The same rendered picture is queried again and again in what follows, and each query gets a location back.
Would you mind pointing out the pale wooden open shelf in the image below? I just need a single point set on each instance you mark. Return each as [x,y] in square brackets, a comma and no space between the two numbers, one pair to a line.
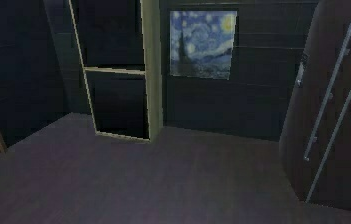
[153,66]

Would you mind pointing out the blue starry night painting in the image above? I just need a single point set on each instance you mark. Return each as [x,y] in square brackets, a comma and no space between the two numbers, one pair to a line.
[201,43]

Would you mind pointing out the dark brown fridge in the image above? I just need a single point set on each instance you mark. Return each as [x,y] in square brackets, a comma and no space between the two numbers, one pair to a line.
[346,133]

